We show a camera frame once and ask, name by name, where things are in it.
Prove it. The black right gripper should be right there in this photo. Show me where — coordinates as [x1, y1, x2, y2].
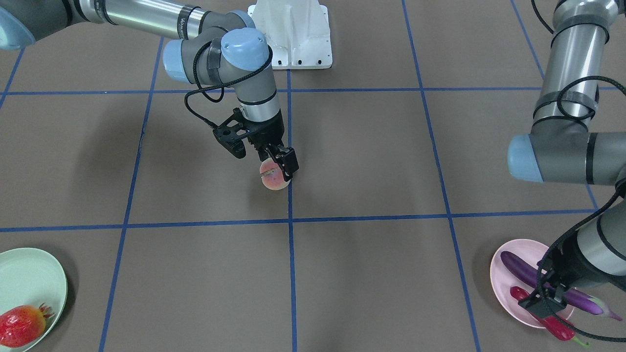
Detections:
[213, 109, 299, 182]

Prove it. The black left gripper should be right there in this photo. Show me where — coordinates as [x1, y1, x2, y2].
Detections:
[518, 239, 595, 315]

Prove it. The toy peach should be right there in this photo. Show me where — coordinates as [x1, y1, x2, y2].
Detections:
[259, 158, 291, 190]

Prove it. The purple toy eggplant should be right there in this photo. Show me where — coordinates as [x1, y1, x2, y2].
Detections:
[500, 251, 623, 321]

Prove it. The red toy chili pepper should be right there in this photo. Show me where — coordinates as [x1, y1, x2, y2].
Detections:
[509, 286, 590, 348]

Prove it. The red orange toy pomegranate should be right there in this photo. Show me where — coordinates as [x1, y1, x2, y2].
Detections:
[0, 303, 56, 348]

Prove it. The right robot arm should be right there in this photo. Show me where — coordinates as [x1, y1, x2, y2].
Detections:
[0, 0, 299, 182]

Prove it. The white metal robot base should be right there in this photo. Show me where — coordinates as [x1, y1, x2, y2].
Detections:
[247, 0, 333, 70]

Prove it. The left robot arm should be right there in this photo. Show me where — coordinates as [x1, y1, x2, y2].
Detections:
[507, 0, 625, 320]

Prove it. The pink plate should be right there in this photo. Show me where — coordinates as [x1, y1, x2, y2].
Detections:
[490, 239, 548, 330]

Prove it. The light green plate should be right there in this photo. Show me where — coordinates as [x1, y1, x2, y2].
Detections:
[0, 247, 68, 352]

